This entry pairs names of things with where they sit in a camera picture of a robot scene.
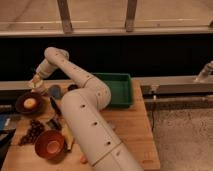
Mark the dark brown plate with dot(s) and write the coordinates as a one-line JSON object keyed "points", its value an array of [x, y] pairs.
{"points": [[19, 105]]}

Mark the orange carrot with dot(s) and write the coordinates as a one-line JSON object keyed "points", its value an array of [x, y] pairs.
{"points": [[83, 160]]}

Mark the green plastic bin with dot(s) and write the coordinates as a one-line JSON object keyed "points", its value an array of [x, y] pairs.
{"points": [[121, 88]]}

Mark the blue cup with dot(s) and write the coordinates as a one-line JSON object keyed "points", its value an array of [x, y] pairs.
{"points": [[55, 91]]}

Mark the orange bowl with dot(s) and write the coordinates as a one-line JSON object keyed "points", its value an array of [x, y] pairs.
{"points": [[49, 144]]}

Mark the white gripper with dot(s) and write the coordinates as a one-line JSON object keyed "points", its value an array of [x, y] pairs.
{"points": [[36, 81]]}

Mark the metal rail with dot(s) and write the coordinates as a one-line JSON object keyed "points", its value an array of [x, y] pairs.
{"points": [[159, 85]]}

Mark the blue object at left edge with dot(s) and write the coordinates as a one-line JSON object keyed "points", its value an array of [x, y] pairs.
{"points": [[9, 122]]}

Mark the yellow banana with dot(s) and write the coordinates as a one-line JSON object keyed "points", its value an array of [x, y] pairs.
{"points": [[68, 137]]}

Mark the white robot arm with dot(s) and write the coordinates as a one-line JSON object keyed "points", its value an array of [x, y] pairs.
{"points": [[81, 110]]}

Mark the white paper cup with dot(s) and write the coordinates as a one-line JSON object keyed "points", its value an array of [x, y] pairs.
{"points": [[40, 90]]}

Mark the black marker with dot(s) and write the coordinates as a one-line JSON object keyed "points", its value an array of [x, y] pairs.
{"points": [[55, 106]]}

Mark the dark small cup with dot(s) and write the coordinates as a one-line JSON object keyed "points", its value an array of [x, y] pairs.
{"points": [[72, 87]]}

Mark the bunch of dark grapes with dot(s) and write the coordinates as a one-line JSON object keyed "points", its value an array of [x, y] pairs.
{"points": [[36, 128]]}

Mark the yellow round fruit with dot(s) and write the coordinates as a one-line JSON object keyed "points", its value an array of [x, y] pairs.
{"points": [[30, 103]]}

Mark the small dark blue object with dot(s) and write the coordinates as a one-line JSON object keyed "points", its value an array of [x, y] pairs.
{"points": [[54, 124]]}

